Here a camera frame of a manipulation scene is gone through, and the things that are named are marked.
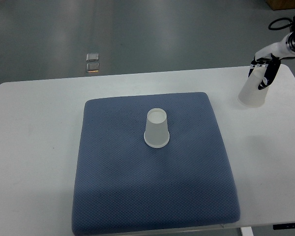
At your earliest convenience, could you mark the white table leg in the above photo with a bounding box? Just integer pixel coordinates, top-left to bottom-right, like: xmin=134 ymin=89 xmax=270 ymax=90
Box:
xmin=240 ymin=227 xmax=254 ymax=236

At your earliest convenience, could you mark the blue quilted cushion mat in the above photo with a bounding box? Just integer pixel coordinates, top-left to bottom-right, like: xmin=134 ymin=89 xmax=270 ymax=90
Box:
xmin=72 ymin=92 xmax=240 ymax=236

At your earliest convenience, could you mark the brown wooden box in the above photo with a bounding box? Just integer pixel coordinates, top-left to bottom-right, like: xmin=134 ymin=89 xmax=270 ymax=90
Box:
xmin=266 ymin=0 xmax=295 ymax=10

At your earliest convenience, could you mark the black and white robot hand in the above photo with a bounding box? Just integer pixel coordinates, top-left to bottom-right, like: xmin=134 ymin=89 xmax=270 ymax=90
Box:
xmin=248 ymin=35 xmax=291 ymax=90

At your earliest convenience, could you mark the white paper cup on mat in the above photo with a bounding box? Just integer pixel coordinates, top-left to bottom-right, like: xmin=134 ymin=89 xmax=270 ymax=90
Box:
xmin=144 ymin=108 xmax=170 ymax=148

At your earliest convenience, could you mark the upper metal floor plate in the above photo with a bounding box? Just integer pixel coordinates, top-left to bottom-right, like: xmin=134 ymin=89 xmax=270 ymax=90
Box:
xmin=86 ymin=53 xmax=99 ymax=61

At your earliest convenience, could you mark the black table control panel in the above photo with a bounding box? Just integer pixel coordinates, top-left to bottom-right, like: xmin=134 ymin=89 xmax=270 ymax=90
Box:
xmin=272 ymin=222 xmax=295 ymax=230

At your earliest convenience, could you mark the lower metal floor plate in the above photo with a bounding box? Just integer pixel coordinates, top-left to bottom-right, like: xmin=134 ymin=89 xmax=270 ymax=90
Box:
xmin=86 ymin=63 xmax=99 ymax=73

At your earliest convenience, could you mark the white paper cup carried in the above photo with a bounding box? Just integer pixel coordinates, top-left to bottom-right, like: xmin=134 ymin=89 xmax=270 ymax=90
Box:
xmin=238 ymin=67 xmax=268 ymax=108

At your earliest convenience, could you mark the metal floor plate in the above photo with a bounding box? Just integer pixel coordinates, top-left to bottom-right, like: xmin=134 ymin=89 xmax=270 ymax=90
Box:
xmin=86 ymin=63 xmax=99 ymax=73
xmin=86 ymin=53 xmax=99 ymax=61

